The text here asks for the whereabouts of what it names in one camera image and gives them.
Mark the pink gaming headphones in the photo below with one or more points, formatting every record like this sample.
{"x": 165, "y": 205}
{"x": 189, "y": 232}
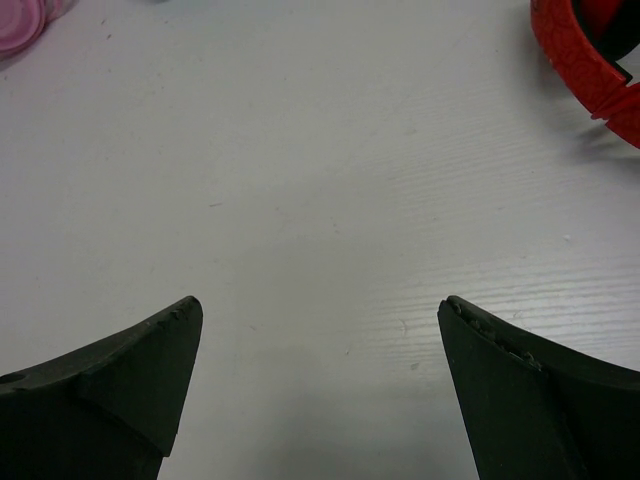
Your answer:
{"x": 24, "y": 21}

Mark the red black headphones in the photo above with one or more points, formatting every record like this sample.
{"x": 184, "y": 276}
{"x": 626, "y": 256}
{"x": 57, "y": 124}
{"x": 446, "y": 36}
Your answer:
{"x": 584, "y": 41}

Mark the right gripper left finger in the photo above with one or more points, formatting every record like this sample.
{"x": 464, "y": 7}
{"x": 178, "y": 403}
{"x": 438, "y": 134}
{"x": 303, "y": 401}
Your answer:
{"x": 108, "y": 410}

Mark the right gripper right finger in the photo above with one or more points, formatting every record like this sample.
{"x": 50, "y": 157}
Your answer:
{"x": 535, "y": 409}

